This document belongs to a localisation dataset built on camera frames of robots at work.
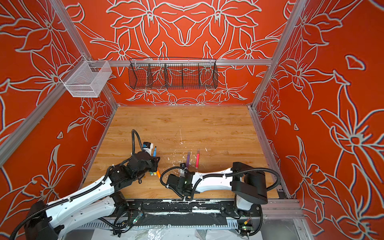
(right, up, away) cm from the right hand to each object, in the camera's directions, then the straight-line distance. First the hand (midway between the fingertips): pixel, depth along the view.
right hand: (180, 188), depth 80 cm
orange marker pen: (-13, +7, +4) cm, 15 cm away
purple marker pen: (+4, +13, +10) cm, 17 cm away
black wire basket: (-6, +69, +18) cm, 72 cm away
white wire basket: (-60, +64, +14) cm, 89 cm away
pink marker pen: (+10, +13, +10) cm, 19 cm away
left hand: (-11, +17, -1) cm, 21 cm away
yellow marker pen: (-15, +7, +3) cm, 17 cm away
